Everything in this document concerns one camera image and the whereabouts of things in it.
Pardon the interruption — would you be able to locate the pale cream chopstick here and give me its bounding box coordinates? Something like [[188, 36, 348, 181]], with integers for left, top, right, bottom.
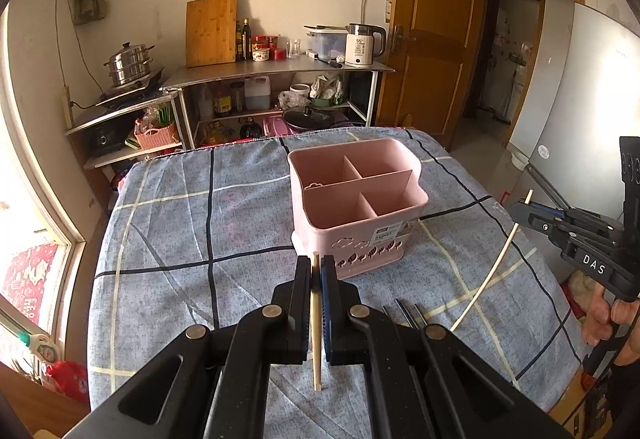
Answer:
[[450, 222, 520, 332]]

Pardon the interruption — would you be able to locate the light wooden chopstick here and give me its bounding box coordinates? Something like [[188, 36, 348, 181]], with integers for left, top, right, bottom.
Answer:
[[310, 253, 322, 391]]

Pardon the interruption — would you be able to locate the metal kitchen shelf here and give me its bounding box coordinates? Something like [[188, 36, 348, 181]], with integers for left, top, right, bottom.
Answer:
[[64, 53, 395, 171]]

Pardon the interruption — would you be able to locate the person right hand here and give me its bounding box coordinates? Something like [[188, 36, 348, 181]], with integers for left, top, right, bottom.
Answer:
[[580, 279, 640, 368]]

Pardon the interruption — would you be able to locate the white refrigerator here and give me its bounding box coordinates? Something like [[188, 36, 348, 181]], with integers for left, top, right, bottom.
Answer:
[[506, 5, 639, 219]]

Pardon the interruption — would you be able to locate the blue checked tablecloth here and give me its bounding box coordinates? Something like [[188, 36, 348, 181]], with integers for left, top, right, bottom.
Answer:
[[87, 128, 586, 419]]

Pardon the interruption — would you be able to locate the pink plastic utensil basket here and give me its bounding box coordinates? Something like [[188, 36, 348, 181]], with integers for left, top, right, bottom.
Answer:
[[288, 138, 428, 280]]

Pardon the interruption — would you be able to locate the wooden door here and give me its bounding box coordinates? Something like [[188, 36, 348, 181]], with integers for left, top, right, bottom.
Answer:
[[375, 0, 486, 147]]

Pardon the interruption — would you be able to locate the pink small basket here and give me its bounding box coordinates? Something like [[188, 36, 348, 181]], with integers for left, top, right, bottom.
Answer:
[[134, 118, 180, 150]]

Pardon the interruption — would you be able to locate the white electric kettle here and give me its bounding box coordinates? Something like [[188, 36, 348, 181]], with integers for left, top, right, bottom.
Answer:
[[345, 23, 386, 68]]

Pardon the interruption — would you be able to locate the black frying pan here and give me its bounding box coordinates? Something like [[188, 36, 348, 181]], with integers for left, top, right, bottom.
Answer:
[[282, 107, 334, 133]]

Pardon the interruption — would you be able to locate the clear storage box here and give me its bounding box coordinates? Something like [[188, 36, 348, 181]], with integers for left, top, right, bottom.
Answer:
[[305, 24, 347, 60]]

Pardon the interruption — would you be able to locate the white plastic jug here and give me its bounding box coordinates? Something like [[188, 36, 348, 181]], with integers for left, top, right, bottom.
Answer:
[[244, 75, 271, 111]]

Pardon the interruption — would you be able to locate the black gas stove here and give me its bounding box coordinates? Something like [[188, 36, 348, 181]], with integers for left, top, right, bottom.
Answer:
[[96, 68, 164, 107]]

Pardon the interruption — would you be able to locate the red lidded jar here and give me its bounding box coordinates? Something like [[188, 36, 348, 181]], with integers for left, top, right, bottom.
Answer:
[[250, 35, 278, 62]]

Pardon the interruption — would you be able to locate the stainless steel steamer pot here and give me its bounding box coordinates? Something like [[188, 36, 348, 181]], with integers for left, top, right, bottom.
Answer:
[[104, 42, 155, 87]]

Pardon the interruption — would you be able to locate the dark sauce bottle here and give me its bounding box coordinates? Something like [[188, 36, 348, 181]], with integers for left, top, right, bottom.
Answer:
[[241, 18, 253, 61]]

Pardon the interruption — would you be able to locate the wooden cutting board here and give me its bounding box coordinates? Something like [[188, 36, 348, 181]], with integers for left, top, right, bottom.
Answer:
[[186, 0, 238, 68]]

